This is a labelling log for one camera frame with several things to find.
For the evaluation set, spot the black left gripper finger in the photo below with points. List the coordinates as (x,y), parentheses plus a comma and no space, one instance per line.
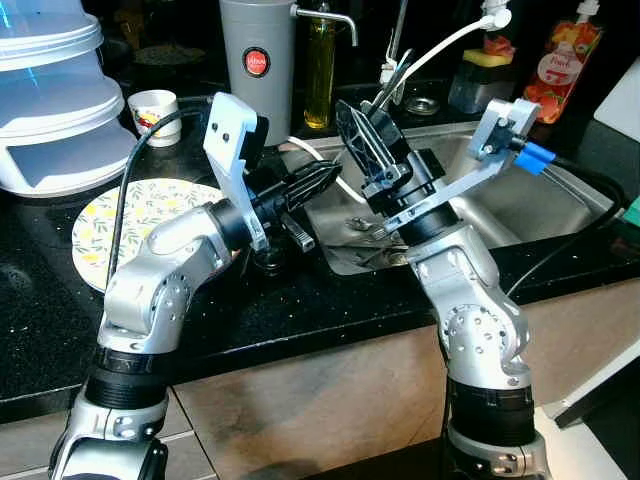
(310,198)
(318,176)

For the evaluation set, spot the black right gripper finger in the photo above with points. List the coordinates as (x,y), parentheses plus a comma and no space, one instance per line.
(358,145)
(395,135)

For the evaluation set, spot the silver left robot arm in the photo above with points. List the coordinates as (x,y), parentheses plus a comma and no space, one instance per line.
(160,270)

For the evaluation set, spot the round metal drain cap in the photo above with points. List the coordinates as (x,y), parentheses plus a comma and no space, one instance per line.
(423,106)

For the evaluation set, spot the yellow oil bottle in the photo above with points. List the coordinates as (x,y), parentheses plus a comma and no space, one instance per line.
(320,70)

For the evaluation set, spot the grey sponge holder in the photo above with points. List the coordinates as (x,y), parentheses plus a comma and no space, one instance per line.
(475,90)

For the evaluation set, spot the grey water dispenser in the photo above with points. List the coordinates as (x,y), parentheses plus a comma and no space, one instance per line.
(255,95)

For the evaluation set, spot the chrome faucet pipe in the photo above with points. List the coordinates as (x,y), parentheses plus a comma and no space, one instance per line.
(403,20)

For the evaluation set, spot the stainless steel sink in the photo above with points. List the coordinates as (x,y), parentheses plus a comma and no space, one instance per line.
(520,200)

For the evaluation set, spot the yellow pink sponge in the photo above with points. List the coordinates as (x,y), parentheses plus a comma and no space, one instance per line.
(497,55)

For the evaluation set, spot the floral print plate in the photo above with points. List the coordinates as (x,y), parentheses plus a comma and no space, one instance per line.
(140,215)

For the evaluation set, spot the small white printed cup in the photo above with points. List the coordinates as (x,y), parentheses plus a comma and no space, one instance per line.
(152,115)

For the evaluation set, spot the orange dish soap bottle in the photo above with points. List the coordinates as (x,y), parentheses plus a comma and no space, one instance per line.
(565,70)

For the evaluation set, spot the white board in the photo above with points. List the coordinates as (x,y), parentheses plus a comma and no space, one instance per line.
(622,105)

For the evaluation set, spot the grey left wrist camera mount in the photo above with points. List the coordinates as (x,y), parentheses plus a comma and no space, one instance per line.
(232,125)

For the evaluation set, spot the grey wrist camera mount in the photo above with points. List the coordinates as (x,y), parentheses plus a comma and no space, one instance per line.
(232,125)
(503,125)

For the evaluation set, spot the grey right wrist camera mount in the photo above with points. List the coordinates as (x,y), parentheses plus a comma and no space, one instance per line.
(503,125)

